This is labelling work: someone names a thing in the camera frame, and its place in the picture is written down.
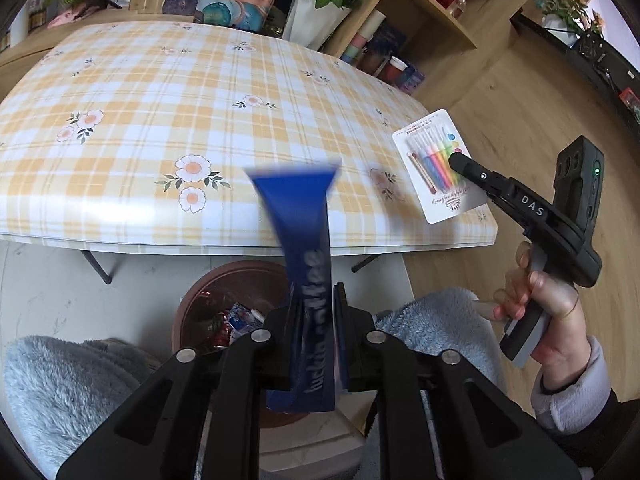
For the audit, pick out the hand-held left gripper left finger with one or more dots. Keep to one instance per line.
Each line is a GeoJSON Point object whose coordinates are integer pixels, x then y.
{"type": "Point", "coordinates": [277, 340]}

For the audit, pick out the pink cloth item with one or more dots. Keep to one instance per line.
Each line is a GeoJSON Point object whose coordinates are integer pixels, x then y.
{"type": "Point", "coordinates": [65, 17]}

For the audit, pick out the row of small brown bottles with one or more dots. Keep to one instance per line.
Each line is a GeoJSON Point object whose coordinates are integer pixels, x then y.
{"type": "Point", "coordinates": [37, 15]}

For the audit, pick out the wooden shelf unit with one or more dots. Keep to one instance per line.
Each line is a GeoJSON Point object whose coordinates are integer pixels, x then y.
{"type": "Point", "coordinates": [425, 12]}

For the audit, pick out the small blue patterned box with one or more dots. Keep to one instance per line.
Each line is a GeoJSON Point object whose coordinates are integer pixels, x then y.
{"type": "Point", "coordinates": [412, 79]}

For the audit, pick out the faceted white vase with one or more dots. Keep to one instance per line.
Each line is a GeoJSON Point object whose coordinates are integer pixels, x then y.
{"type": "Point", "coordinates": [310, 20]}

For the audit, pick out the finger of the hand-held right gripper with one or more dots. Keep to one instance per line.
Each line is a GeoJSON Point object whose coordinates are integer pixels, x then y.
{"type": "Point", "coordinates": [475, 172]}

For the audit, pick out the black counter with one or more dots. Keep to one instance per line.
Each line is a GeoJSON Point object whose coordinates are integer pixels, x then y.
{"type": "Point", "coordinates": [600, 80]}

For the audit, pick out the black metal table frame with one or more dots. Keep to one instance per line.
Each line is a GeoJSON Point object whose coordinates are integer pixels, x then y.
{"type": "Point", "coordinates": [97, 267]}

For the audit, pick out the stack of pastel cups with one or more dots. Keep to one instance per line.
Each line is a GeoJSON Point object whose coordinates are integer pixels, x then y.
{"type": "Point", "coordinates": [365, 35]}

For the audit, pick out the brown plastic bin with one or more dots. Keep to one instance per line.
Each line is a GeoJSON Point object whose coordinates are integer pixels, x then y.
{"type": "Point", "coordinates": [210, 290]}

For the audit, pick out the brown glass jar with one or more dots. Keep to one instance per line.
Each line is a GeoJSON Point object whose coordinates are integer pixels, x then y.
{"type": "Point", "coordinates": [372, 62]}

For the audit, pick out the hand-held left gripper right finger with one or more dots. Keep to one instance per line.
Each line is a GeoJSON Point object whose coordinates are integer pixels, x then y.
{"type": "Point", "coordinates": [341, 330]}

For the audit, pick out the person's right forearm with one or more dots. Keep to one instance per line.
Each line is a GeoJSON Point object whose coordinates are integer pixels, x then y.
{"type": "Point", "coordinates": [580, 400]}

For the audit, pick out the peach flower bouquet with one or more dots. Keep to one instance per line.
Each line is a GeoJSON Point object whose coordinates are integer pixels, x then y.
{"type": "Point", "coordinates": [565, 7]}

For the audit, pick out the white flower pot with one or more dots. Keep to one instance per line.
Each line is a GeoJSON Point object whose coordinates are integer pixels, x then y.
{"type": "Point", "coordinates": [560, 30]}

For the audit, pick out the coloured marker pack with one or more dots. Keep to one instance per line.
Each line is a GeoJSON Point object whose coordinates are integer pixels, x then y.
{"type": "Point", "coordinates": [430, 155]}

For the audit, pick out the person's right hand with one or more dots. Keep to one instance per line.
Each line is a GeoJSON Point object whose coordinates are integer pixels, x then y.
{"type": "Point", "coordinates": [555, 340]}

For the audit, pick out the teal bowl set box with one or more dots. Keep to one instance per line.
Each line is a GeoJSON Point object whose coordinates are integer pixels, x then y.
{"type": "Point", "coordinates": [230, 10]}

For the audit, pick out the light fleece trousers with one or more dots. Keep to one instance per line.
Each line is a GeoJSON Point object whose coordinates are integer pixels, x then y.
{"type": "Point", "coordinates": [65, 390]}

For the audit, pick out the blue coffee box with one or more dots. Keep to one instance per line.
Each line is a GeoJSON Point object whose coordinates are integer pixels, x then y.
{"type": "Point", "coordinates": [305, 240]}

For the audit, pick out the glass perfume bottle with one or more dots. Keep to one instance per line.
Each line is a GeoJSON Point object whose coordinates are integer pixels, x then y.
{"type": "Point", "coordinates": [457, 8]}

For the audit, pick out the red jar with white lid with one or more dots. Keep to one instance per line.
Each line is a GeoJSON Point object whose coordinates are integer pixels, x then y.
{"type": "Point", "coordinates": [392, 72]}

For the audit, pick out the black mini tripod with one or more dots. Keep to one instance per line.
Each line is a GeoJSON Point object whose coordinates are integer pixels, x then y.
{"type": "Point", "coordinates": [102, 1]}

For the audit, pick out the dark blue box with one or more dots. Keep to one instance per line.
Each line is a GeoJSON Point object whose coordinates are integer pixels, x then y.
{"type": "Point", "coordinates": [392, 37]}

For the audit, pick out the black device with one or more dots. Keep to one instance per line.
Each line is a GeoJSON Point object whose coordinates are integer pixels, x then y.
{"type": "Point", "coordinates": [590, 46]}

